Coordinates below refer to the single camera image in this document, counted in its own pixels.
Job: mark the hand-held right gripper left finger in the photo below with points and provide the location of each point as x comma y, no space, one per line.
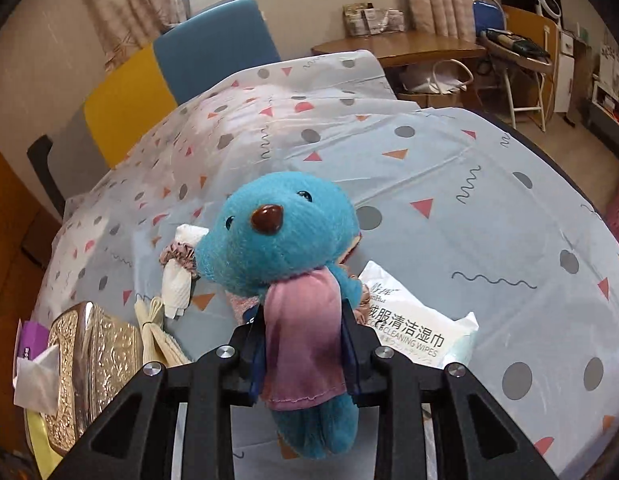
256,360

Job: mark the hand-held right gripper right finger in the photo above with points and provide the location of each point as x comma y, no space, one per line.
350,355

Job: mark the blue plush bear pink cape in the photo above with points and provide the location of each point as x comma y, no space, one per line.
279,260

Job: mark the white wet wipes pack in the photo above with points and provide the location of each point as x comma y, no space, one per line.
414,330

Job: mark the cream tied cloth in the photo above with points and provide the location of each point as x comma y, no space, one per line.
159,345

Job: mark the white waffle cloth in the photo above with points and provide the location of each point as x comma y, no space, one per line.
179,285

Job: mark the small pink scrunchie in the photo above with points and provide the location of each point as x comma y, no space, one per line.
177,251

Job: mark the gold ornate tissue box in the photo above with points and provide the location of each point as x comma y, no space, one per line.
99,360

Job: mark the white tissue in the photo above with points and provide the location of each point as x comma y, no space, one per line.
34,380

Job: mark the purple cardboard box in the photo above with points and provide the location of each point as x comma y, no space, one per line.
32,335

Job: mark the white tote bag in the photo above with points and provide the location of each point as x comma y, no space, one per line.
434,85

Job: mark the wooden desk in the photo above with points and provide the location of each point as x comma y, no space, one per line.
404,47

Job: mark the box of packets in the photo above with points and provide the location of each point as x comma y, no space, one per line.
374,20

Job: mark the black tool on chair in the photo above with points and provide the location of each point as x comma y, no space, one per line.
514,45

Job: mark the low white shelf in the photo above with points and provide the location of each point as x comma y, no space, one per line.
609,115

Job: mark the white folding chair blue back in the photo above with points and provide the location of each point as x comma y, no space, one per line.
489,15

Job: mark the orange wooden cabinet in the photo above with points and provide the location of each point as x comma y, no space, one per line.
529,25

